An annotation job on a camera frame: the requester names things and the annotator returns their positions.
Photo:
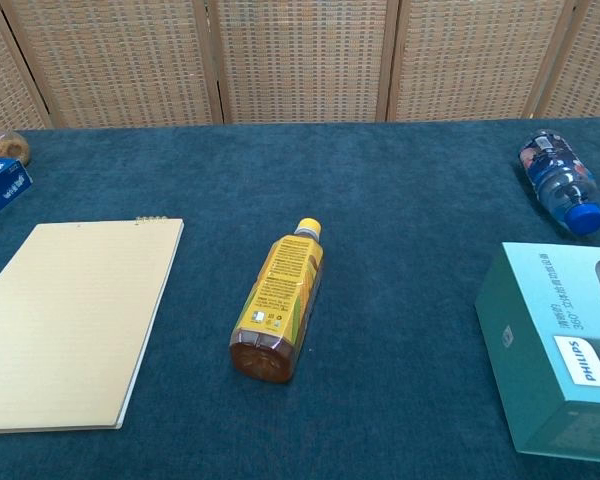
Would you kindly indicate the beige spiral notebook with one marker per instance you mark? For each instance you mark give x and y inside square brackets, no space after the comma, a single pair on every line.
[70,320]

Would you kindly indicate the yellow label tea bottle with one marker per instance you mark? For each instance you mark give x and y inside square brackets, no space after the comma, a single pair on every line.
[280,285]

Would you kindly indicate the blue table cloth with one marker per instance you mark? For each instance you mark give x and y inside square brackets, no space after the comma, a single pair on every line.
[400,225]

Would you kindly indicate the woven wooden folding screen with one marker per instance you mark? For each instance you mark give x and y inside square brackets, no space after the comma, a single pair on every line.
[300,60]

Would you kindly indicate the teal Philips speaker box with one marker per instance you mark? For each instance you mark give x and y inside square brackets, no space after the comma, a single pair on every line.
[535,350]

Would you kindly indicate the blue cap water bottle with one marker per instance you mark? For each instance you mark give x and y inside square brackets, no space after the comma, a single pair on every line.
[555,175]

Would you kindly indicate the blue Oreo cookie box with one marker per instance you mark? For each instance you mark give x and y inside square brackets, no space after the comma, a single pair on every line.
[5,187]

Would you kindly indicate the glass jar brown powder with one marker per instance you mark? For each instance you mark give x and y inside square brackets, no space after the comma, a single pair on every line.
[7,145]

